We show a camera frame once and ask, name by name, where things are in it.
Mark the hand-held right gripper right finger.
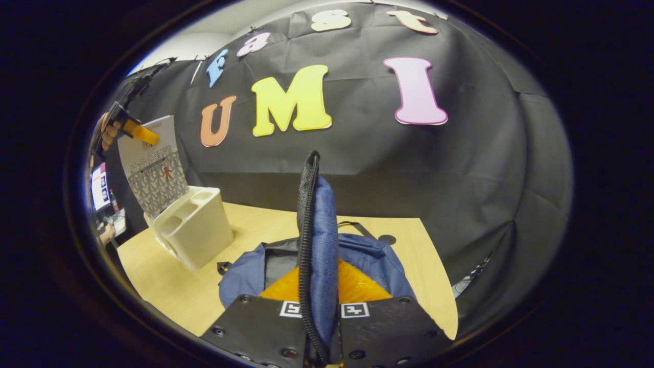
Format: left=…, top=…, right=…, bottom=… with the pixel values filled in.
left=335, top=258, right=451, bottom=368

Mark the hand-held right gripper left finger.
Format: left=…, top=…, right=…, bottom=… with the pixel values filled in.
left=201, top=265, right=312, bottom=368

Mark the white book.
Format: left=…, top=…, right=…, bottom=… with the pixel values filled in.
left=118, top=115, right=190, bottom=218

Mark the blue schoolbag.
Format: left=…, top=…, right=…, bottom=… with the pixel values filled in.
left=217, top=151, right=417, bottom=366

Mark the white bookshelf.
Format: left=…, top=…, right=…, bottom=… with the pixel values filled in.
left=145, top=187, right=235, bottom=270

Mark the computer monitor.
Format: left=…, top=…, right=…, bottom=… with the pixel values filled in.
left=91, top=163, right=112, bottom=211

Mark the white side table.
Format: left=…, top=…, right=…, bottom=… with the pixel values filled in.
left=100, top=207, right=127, bottom=246

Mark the black backdrop cloth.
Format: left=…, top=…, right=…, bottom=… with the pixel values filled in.
left=110, top=0, right=573, bottom=338

